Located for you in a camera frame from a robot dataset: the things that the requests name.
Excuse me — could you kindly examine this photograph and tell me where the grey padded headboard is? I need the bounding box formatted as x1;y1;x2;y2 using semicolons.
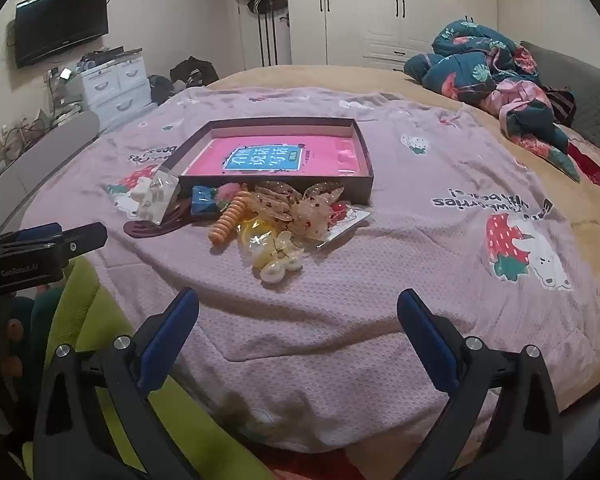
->
520;40;600;161

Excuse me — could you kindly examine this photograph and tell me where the black bag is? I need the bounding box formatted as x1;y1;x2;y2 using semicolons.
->
170;56;221;88

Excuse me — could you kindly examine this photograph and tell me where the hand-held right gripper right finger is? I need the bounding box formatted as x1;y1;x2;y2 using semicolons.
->
396;288;565;480

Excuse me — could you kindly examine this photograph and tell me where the orange spiral hair tie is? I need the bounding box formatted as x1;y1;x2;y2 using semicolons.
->
207;191;251;246

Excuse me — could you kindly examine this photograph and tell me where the white wardrobe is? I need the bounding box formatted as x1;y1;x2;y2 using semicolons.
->
290;0;498;73

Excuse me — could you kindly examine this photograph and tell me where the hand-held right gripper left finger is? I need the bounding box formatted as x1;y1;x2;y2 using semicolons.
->
32;287;201;480

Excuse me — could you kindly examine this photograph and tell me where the yellow hair rings packet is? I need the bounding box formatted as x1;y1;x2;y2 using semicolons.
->
237;217;281;266

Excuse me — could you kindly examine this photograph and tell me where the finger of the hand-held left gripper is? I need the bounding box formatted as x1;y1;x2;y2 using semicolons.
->
7;223;66;244
55;222;108;262

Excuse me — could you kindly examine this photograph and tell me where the pearl hair clip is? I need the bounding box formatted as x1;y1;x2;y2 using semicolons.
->
259;232;305;286

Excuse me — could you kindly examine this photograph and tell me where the pile of dark clothes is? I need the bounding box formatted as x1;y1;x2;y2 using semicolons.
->
147;74;188;106

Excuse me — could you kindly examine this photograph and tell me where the white door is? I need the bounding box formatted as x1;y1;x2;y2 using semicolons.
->
235;0;293;68

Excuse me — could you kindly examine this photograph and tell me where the white drawer cabinet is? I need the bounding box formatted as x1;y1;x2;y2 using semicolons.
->
77;52;153;121

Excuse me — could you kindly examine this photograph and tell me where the dotted mesh hair bow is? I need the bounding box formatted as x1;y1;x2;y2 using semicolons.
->
287;182;348;241
252;180;301;225

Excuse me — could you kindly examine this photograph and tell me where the red hairpin in clear packet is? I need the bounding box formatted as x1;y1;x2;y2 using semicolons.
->
316;202;372;250

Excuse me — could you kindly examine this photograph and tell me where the pink strawberry printed blanket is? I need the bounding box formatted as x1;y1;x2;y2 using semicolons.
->
17;85;600;453

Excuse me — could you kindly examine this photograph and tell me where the dark teal patterned cloth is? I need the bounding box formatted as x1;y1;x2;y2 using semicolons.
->
0;285;66;376

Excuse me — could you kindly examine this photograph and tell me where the dark red hair clip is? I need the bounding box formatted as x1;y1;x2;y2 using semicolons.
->
124;199;193;238

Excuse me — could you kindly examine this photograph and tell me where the clear earring card packet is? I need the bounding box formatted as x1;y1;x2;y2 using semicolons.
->
139;169;181;223

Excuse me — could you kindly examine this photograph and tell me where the black wall television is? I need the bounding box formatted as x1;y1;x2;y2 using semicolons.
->
14;0;110;68

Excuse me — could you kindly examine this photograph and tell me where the red printed pillow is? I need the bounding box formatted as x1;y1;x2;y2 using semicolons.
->
567;140;600;190

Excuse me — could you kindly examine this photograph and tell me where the blue hair clip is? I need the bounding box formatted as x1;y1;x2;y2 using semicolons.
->
190;185;221;220

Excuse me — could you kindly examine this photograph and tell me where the teal floral quilt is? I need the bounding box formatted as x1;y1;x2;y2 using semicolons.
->
404;19;581;183

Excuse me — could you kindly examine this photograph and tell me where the shallow cardboard box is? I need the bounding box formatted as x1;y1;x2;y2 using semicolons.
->
166;117;376;207

